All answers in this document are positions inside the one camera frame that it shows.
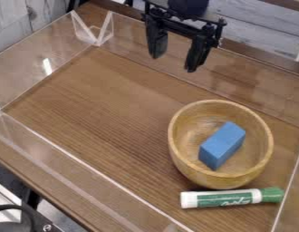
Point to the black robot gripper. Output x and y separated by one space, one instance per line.
187 17

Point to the brown wooden bowl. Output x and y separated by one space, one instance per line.
192 125

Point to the green and white marker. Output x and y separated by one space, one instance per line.
224 198

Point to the clear acrylic corner bracket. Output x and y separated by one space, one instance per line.
92 34

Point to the black metal table bracket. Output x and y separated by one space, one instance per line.
34 222

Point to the blue foam block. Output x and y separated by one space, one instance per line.
221 145

